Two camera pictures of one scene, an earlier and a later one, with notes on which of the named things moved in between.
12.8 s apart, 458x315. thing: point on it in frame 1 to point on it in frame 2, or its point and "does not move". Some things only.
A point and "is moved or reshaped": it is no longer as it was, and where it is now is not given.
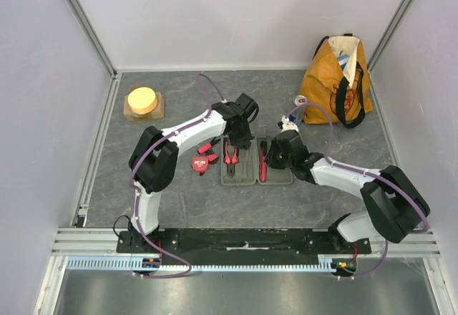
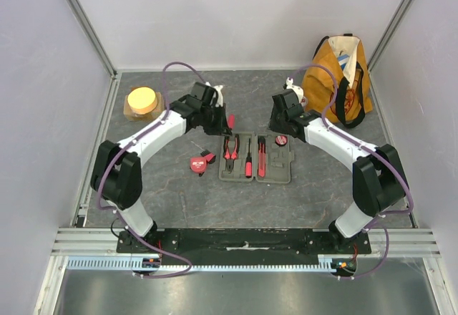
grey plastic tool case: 245,167 does not move
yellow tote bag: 336,89 does not move
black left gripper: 245,142 to 222,127
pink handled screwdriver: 245,166 is moved or reshaped
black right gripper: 274,157 to 279,125
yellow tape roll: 142,100 does not move
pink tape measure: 200,164 does not move
